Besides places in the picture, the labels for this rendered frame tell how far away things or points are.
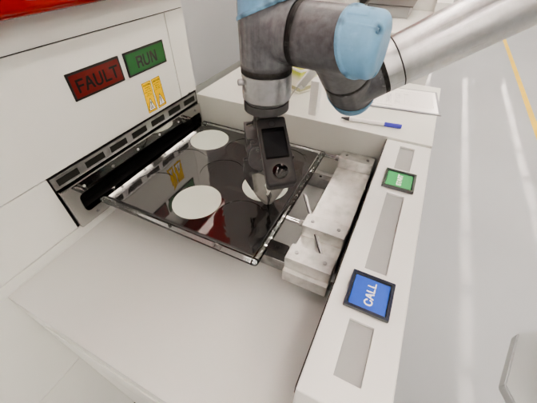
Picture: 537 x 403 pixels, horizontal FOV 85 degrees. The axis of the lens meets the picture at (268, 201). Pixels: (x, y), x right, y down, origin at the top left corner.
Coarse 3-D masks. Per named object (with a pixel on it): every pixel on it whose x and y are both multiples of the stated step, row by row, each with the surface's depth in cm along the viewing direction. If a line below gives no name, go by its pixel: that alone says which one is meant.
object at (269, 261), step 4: (164, 220) 66; (184, 228) 64; (204, 236) 62; (232, 248) 60; (252, 256) 58; (264, 256) 57; (268, 256) 56; (264, 260) 57; (268, 260) 57; (272, 260) 56; (276, 260) 55; (268, 264) 58; (272, 264) 57; (276, 264) 56; (280, 264) 56; (276, 268) 57; (280, 268) 56; (332, 276) 53; (332, 280) 52; (332, 284) 53; (328, 288) 53
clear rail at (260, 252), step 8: (320, 160) 70; (304, 184) 64; (296, 192) 61; (296, 200) 60; (288, 208) 58; (280, 216) 56; (280, 224) 55; (272, 232) 53; (264, 240) 52; (264, 248) 51; (256, 256) 49
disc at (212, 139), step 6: (204, 132) 80; (210, 132) 80; (216, 132) 80; (222, 132) 80; (192, 138) 78; (198, 138) 78; (204, 138) 78; (210, 138) 78; (216, 138) 78; (222, 138) 78; (228, 138) 78; (192, 144) 76; (198, 144) 76; (204, 144) 76; (210, 144) 76; (216, 144) 76; (222, 144) 76
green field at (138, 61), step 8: (144, 48) 63; (152, 48) 65; (160, 48) 67; (128, 56) 60; (136, 56) 62; (144, 56) 63; (152, 56) 65; (160, 56) 67; (128, 64) 61; (136, 64) 62; (144, 64) 64; (152, 64) 66; (136, 72) 63
